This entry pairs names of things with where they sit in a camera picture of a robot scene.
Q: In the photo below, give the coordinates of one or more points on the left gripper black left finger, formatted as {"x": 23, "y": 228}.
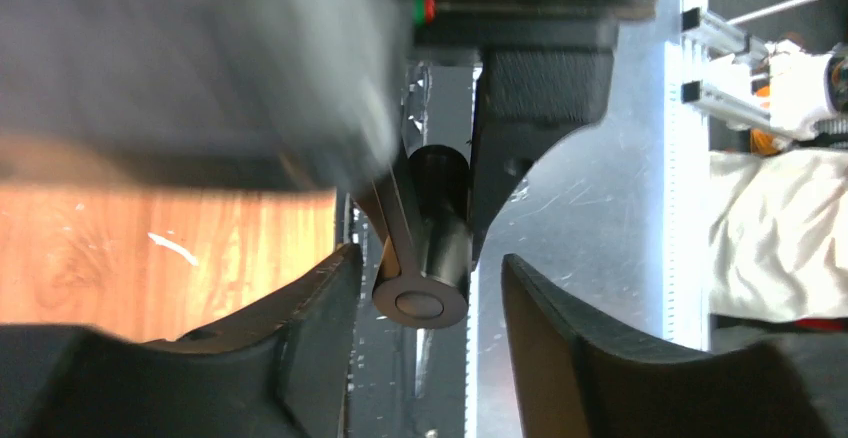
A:
{"x": 276, "y": 368}

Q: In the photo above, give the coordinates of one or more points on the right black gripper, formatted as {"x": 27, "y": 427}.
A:
{"x": 526, "y": 100}

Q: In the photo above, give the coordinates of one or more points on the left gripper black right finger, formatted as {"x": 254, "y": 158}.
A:
{"x": 579, "y": 372}

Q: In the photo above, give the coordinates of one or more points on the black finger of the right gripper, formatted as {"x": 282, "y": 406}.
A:
{"x": 283, "y": 95}

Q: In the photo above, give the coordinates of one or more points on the white cloth outside cell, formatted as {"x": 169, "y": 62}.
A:
{"x": 778, "y": 235}

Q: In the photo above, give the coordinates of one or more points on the white slotted cable duct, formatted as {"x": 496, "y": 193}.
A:
{"x": 685, "y": 316}

